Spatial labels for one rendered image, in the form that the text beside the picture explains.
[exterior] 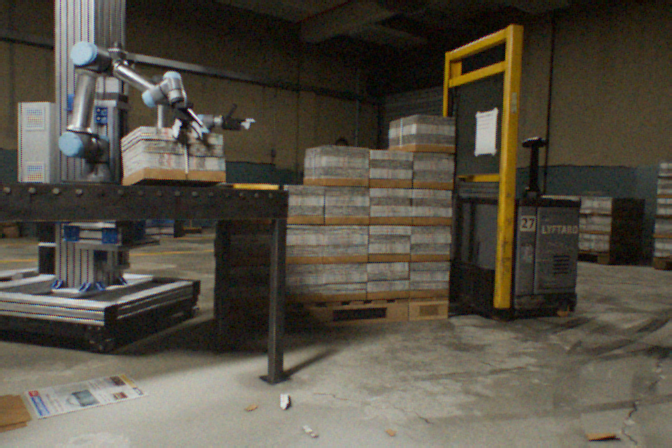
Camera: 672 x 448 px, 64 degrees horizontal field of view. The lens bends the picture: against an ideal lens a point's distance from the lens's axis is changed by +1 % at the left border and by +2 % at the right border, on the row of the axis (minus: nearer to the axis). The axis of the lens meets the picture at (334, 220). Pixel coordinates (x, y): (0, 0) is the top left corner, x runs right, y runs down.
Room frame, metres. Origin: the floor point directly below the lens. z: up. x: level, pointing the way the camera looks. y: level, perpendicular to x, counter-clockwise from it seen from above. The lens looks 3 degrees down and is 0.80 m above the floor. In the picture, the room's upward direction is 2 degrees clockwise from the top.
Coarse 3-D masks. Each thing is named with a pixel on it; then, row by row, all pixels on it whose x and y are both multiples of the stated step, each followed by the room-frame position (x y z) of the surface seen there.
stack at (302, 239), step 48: (336, 192) 3.15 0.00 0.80; (384, 192) 3.27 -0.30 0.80; (240, 240) 2.94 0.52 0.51; (288, 240) 3.04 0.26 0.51; (336, 240) 3.15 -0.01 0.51; (384, 240) 3.27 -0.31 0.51; (240, 288) 2.95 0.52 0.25; (288, 288) 3.05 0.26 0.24; (336, 288) 3.16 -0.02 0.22; (384, 288) 3.27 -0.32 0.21
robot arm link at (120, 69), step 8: (112, 56) 2.63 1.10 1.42; (112, 64) 2.63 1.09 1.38; (120, 64) 2.63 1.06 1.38; (104, 72) 2.64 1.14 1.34; (112, 72) 2.63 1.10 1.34; (120, 72) 2.63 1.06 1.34; (128, 72) 2.62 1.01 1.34; (136, 72) 2.63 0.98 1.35; (128, 80) 2.62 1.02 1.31; (136, 80) 2.61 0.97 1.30; (144, 80) 2.60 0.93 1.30; (152, 80) 2.61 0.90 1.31; (144, 88) 2.60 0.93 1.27
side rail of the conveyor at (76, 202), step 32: (0, 192) 1.59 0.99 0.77; (32, 192) 1.64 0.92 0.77; (64, 192) 1.70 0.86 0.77; (96, 192) 1.76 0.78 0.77; (128, 192) 1.82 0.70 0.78; (160, 192) 1.88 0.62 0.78; (192, 192) 1.96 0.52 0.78; (224, 192) 2.04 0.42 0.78; (256, 192) 2.13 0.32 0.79; (288, 192) 2.22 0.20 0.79
